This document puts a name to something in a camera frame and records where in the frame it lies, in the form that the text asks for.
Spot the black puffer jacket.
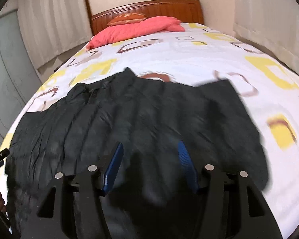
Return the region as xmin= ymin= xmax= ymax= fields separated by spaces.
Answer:
xmin=6 ymin=69 xmax=269 ymax=238

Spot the frosted glass wardrobe door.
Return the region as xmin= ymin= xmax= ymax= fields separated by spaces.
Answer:
xmin=0 ymin=10 xmax=42 ymax=145

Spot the patterned white bed sheet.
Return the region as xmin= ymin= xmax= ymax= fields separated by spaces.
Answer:
xmin=2 ymin=23 xmax=299 ymax=238

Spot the pink folded quilt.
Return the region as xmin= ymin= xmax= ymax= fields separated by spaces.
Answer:
xmin=85 ymin=16 xmax=185 ymax=51

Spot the orange patterned pillow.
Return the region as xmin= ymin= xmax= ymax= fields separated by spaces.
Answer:
xmin=107 ymin=12 xmax=147 ymax=26

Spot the wooden headboard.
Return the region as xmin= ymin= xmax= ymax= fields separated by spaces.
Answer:
xmin=86 ymin=0 xmax=204 ymax=35

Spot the left beige curtain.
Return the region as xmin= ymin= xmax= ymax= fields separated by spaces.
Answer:
xmin=18 ymin=0 xmax=92 ymax=69

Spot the beige curtain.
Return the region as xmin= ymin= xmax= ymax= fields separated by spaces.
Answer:
xmin=233 ymin=0 xmax=299 ymax=75
xmin=18 ymin=0 xmax=92 ymax=69

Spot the right beige curtain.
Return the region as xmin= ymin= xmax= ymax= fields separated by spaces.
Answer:
xmin=233 ymin=0 xmax=299 ymax=75

